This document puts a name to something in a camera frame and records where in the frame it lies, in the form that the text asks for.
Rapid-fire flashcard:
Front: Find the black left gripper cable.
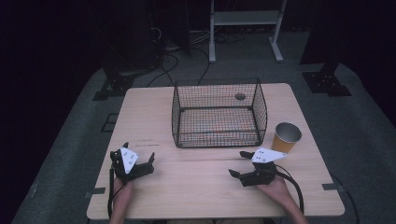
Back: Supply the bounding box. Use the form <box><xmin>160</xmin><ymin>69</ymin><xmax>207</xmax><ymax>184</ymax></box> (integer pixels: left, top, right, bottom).
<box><xmin>106</xmin><ymin>166</ymin><xmax>117</xmax><ymax>219</ymax></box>

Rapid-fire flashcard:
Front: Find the person's left hand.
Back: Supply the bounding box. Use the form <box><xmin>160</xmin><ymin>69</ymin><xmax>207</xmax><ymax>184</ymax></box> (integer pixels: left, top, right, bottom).
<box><xmin>112</xmin><ymin>176</ymin><xmax>135</xmax><ymax>204</ymax></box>

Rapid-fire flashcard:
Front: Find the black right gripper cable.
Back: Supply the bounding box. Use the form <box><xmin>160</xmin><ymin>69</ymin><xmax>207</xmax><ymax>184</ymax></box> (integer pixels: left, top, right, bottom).
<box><xmin>275</xmin><ymin>163</ymin><xmax>305</xmax><ymax>216</ymax></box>

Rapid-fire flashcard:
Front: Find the grey tape strip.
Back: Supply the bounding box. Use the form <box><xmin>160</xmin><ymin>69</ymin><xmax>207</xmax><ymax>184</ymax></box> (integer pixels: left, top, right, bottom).
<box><xmin>84</xmin><ymin>187</ymin><xmax>106</xmax><ymax>199</ymax></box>
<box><xmin>321</xmin><ymin>182</ymin><xmax>346</xmax><ymax>192</ymax></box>

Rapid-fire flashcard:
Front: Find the white metal stand frame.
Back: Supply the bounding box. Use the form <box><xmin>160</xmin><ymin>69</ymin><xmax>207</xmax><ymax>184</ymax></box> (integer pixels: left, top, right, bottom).
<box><xmin>208</xmin><ymin>0</ymin><xmax>288</xmax><ymax>64</ymax></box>

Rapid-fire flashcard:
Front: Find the black tape floor outline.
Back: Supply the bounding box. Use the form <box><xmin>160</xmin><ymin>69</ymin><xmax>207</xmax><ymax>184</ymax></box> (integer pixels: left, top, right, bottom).
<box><xmin>100</xmin><ymin>113</ymin><xmax>120</xmax><ymax>133</ymax></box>

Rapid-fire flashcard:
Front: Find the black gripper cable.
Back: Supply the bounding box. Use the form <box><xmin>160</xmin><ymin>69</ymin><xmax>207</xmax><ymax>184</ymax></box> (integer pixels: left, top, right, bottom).
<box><xmin>106</xmin><ymin>166</ymin><xmax>117</xmax><ymax>219</ymax></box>
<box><xmin>275</xmin><ymin>163</ymin><xmax>305</xmax><ymax>216</ymax></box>

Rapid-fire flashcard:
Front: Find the black floor cable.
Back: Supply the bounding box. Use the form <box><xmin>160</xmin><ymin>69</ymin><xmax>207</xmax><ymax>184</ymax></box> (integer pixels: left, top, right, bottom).
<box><xmin>190</xmin><ymin>46</ymin><xmax>211</xmax><ymax>87</ymax></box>
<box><xmin>330</xmin><ymin>173</ymin><xmax>361</xmax><ymax>224</ymax></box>
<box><xmin>146</xmin><ymin>51</ymin><xmax>180</xmax><ymax>89</ymax></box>

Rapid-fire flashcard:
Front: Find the black wire mesh basket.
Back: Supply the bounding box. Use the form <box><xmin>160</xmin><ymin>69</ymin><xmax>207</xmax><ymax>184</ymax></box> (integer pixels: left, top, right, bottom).
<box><xmin>171</xmin><ymin>77</ymin><xmax>269</xmax><ymax>149</ymax></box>

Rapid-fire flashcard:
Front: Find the orange paper cup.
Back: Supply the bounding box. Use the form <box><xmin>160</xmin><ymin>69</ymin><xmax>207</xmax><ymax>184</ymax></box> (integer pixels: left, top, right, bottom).
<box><xmin>270</xmin><ymin>121</ymin><xmax>303</xmax><ymax>154</ymax></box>

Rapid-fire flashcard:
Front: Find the person's right hand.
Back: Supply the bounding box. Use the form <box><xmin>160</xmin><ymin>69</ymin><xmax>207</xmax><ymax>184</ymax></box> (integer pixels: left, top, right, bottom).
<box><xmin>256</xmin><ymin>176</ymin><xmax>293</xmax><ymax>207</ymax></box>

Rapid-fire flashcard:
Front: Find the black stand base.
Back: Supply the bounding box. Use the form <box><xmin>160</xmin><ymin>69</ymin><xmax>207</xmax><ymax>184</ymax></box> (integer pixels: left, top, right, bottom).
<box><xmin>301</xmin><ymin>63</ymin><xmax>353</xmax><ymax>98</ymax></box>
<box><xmin>92</xmin><ymin>69</ymin><xmax>135</xmax><ymax>102</ymax></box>

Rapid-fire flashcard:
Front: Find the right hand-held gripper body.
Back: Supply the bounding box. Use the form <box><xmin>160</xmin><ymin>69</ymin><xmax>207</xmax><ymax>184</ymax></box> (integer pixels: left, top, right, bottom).
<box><xmin>240</xmin><ymin>147</ymin><xmax>289</xmax><ymax>188</ymax></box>

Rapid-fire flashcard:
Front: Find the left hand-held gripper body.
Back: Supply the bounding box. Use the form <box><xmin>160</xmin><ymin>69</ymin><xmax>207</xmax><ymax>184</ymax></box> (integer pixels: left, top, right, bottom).
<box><xmin>109</xmin><ymin>147</ymin><xmax>140</xmax><ymax>185</ymax></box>

